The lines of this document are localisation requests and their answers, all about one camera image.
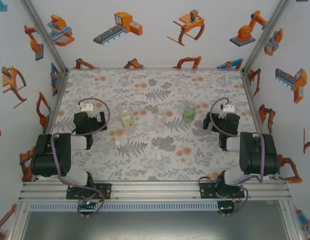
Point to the floral printed tablecloth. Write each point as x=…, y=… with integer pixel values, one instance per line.
x=154, y=87

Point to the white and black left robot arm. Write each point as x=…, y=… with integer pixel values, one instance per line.
x=49, y=155

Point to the clear plastic bottle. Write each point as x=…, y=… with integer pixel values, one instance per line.
x=159, y=123

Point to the blue top white bottle cap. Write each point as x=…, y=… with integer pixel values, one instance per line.
x=158, y=157

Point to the pale yellow label tea bottle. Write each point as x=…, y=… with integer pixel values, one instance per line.
x=126, y=121

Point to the aluminium frame post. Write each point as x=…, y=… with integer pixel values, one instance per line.
x=44, y=35
x=266, y=35

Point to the small white bottle cap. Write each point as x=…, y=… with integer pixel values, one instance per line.
x=117, y=143

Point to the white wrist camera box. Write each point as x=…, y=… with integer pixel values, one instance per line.
x=228, y=108
x=85, y=107

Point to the green label plastic bottle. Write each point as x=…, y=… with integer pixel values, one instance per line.
x=189, y=113

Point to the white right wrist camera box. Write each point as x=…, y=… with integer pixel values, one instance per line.
x=228, y=108

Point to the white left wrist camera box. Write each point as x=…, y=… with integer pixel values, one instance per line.
x=85, y=107

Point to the small circuit board green light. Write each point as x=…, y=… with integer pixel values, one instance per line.
x=87, y=203
x=226, y=207

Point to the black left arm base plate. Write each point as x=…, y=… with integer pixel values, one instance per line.
x=104, y=191

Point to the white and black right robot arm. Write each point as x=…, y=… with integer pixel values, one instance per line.
x=257, y=155

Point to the aluminium side rail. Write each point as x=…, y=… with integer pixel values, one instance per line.
x=250, y=100
x=60, y=92

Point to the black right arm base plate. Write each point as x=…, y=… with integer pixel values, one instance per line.
x=207, y=190

